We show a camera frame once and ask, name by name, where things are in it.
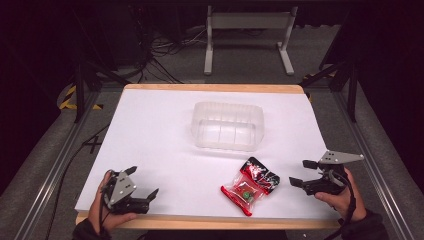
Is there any bundle of floor cables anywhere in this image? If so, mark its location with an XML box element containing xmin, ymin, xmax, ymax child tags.
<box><xmin>131</xmin><ymin>6</ymin><xmax>209</xmax><ymax>85</ymax></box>

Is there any clear plastic container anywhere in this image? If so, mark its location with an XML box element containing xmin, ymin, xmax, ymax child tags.
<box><xmin>190</xmin><ymin>101</ymin><xmax>266</xmax><ymax>153</ymax></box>

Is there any red snack packet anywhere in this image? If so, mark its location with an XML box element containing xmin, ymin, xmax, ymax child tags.
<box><xmin>220</xmin><ymin>156</ymin><xmax>281</xmax><ymax>217</ymax></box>

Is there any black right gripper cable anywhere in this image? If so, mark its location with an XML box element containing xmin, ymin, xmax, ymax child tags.
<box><xmin>328</xmin><ymin>169</ymin><xmax>358</xmax><ymax>240</ymax></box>

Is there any black metal stand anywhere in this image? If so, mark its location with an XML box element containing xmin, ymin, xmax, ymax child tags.
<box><xmin>297</xmin><ymin>13</ymin><xmax>360</xmax><ymax>124</ymax></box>
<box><xmin>72</xmin><ymin>9</ymin><xmax>132</xmax><ymax>124</ymax></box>

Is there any person's right hand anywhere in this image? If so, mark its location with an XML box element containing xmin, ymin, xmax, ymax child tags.
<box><xmin>314</xmin><ymin>167</ymin><xmax>368</xmax><ymax>223</ymax></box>

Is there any person's left hand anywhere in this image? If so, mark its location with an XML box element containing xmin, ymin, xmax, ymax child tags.
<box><xmin>87</xmin><ymin>169</ymin><xmax>138</xmax><ymax>236</ymax></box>

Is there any aluminium rail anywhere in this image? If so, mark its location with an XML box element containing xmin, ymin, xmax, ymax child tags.
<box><xmin>13</xmin><ymin>89</ymin><xmax>102</xmax><ymax>240</ymax></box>
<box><xmin>333</xmin><ymin>90</ymin><xmax>416</xmax><ymax>240</ymax></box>

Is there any yellow black hazard tape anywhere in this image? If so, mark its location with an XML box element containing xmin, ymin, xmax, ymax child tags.
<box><xmin>58</xmin><ymin>84</ymin><xmax>104</xmax><ymax>111</ymax></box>

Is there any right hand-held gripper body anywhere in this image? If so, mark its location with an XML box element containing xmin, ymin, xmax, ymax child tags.
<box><xmin>304</xmin><ymin>150</ymin><xmax>365</xmax><ymax>197</ymax></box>

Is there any white metal table frame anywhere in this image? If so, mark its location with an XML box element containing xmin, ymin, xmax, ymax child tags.
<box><xmin>203</xmin><ymin>4</ymin><xmax>299</xmax><ymax>76</ymax></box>

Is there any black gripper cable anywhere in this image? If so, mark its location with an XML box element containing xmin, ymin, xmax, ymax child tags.
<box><xmin>98</xmin><ymin>171</ymin><xmax>116</xmax><ymax>235</ymax></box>
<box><xmin>328</xmin><ymin>169</ymin><xmax>358</xmax><ymax>240</ymax></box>

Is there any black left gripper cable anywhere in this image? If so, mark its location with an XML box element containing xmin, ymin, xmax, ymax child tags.
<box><xmin>98</xmin><ymin>171</ymin><xmax>116</xmax><ymax>235</ymax></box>

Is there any white paper sheet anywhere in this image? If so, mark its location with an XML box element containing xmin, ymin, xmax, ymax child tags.
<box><xmin>74</xmin><ymin>88</ymin><xmax>340</xmax><ymax>222</ymax></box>

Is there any black floor cable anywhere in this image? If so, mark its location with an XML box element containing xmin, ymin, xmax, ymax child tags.
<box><xmin>44</xmin><ymin>123</ymin><xmax>112</xmax><ymax>240</ymax></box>

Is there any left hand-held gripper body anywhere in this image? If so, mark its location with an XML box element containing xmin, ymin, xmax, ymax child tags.
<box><xmin>101</xmin><ymin>170</ymin><xmax>150</xmax><ymax>215</ymax></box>

